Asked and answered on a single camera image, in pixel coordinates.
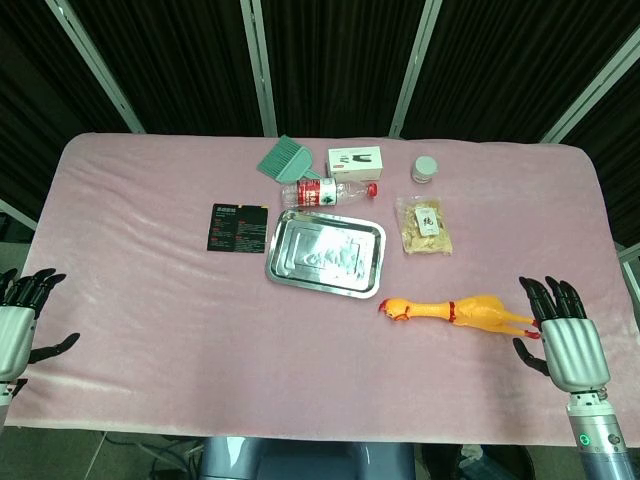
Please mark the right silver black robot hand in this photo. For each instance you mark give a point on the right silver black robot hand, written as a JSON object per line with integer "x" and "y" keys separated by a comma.
{"x": 575, "y": 352}

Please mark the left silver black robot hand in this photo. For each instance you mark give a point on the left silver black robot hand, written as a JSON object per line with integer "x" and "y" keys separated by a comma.
{"x": 15, "y": 340}

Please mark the yellow rubber chicken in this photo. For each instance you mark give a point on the yellow rubber chicken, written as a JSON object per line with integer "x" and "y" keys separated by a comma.
{"x": 475, "y": 312}

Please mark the silver metal tray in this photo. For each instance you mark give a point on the silver metal tray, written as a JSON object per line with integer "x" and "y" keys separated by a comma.
{"x": 325, "y": 252}

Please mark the teal green hand brush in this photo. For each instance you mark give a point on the teal green hand brush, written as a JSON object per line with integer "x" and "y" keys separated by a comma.
{"x": 285, "y": 159}

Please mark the pink table cloth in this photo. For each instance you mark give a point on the pink table cloth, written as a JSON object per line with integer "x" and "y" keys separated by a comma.
{"x": 200, "y": 350}

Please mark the clear bag of dried snack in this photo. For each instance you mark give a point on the clear bag of dried snack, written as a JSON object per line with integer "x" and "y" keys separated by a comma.
{"x": 425, "y": 227}

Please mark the small white lidded jar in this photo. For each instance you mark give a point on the small white lidded jar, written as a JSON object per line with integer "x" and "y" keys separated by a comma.
{"x": 425, "y": 169}

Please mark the black printed card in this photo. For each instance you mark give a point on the black printed card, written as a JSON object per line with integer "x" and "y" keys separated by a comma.
{"x": 236, "y": 227}

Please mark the white product box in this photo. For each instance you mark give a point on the white product box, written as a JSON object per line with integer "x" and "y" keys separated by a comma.
{"x": 356, "y": 164}

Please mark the blue-grey robot torso base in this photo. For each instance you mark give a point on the blue-grey robot torso base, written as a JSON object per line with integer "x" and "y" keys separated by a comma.
{"x": 300, "y": 460}

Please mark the clear red-label water bottle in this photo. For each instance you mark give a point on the clear red-label water bottle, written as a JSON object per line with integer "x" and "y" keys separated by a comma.
{"x": 315, "y": 193}

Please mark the grey partition frame post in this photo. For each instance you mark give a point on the grey partition frame post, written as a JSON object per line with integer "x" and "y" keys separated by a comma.
{"x": 631, "y": 260}
{"x": 590, "y": 95}
{"x": 260, "y": 70}
{"x": 414, "y": 70}
{"x": 95, "y": 67}
{"x": 17, "y": 214}

